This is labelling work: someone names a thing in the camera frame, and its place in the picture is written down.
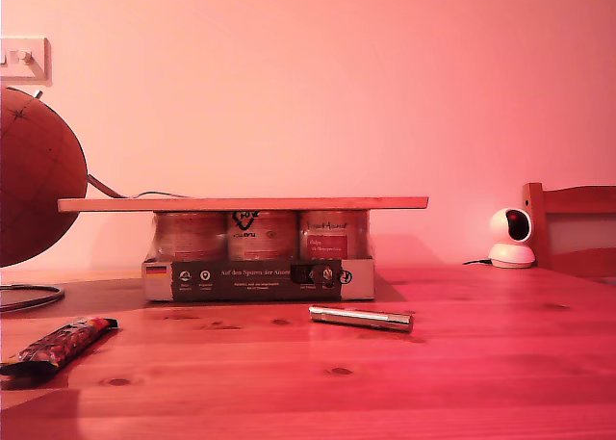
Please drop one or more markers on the wooden chair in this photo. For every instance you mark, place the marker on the wooden chair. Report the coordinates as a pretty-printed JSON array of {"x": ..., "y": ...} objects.
[{"x": 577, "y": 233}]

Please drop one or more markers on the tin can red label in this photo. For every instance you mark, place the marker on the tin can red label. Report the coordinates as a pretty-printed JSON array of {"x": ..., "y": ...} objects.
[{"x": 332, "y": 235}]

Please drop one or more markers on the white round security camera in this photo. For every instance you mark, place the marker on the white round security camera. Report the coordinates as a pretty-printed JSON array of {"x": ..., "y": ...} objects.
[{"x": 512, "y": 240}]

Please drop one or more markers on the tin can black logo label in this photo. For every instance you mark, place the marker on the tin can black logo label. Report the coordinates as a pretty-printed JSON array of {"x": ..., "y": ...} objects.
[{"x": 262, "y": 238}]

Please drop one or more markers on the printed cardboard tray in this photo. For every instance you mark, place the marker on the printed cardboard tray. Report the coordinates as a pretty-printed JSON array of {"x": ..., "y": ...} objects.
[{"x": 260, "y": 281}]

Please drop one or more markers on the silver metal tube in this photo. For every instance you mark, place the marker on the silver metal tube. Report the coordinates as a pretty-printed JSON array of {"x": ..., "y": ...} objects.
[{"x": 361, "y": 318}]

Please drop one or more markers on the brown globe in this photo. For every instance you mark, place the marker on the brown globe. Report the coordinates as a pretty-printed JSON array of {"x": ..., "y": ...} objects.
[{"x": 33, "y": 180}]

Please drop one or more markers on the tin can plain label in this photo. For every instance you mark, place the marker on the tin can plain label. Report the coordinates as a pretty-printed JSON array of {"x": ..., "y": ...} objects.
[{"x": 190, "y": 235}]

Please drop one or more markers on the white wall switch plate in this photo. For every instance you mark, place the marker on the white wall switch plate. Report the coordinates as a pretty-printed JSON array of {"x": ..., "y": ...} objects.
[{"x": 29, "y": 59}]

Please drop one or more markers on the flat wooden board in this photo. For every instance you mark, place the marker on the flat wooden board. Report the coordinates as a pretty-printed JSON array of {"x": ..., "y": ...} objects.
[{"x": 240, "y": 204}]

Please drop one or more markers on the snack bar dark printed wrapper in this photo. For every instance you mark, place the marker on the snack bar dark printed wrapper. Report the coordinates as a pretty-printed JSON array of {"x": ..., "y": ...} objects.
[{"x": 53, "y": 346}]

